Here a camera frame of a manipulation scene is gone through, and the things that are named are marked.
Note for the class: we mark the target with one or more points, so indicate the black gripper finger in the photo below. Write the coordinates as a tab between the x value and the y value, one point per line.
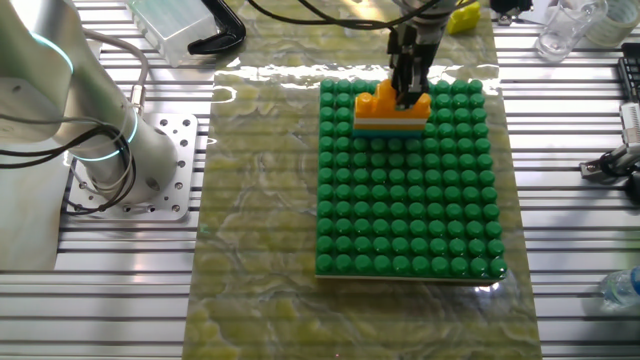
419	80
399	77

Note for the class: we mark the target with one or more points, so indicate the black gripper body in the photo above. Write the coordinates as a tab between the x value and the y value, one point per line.
415	40

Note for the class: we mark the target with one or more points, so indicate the yellow-orange two-stud block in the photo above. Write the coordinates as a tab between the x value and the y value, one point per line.
385	92

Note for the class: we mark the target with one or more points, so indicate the yellow-orange four-stud block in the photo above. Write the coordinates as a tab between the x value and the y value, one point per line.
390	127
367	107

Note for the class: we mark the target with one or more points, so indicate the white four-stud block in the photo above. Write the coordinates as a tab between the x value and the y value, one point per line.
390	121

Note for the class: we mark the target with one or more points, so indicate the teal four-stud block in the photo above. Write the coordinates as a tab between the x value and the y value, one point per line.
385	134

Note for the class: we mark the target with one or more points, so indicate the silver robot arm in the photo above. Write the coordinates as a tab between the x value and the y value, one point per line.
100	125

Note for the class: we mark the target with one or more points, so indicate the lime yellow square block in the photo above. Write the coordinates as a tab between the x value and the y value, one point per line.
465	20

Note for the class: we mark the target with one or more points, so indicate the green studded baseplate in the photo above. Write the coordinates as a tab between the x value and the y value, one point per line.
400	215

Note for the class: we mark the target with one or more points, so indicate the clear glass cup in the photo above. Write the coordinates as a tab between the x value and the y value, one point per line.
565	30

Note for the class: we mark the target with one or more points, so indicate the green marble pattern mat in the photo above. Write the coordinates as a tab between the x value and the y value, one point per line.
260	225

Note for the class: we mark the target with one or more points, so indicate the clear tape roll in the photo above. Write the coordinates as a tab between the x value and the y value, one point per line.
620	25

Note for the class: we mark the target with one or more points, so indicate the black keyboard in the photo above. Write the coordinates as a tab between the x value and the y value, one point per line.
631	70

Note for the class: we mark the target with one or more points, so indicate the translucent plastic box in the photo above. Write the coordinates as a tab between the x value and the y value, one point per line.
175	30

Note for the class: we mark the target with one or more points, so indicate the clear water bottle blue cap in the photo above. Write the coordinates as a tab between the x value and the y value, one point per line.
622	289

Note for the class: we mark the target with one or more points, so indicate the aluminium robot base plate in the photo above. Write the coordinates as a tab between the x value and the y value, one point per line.
175	200

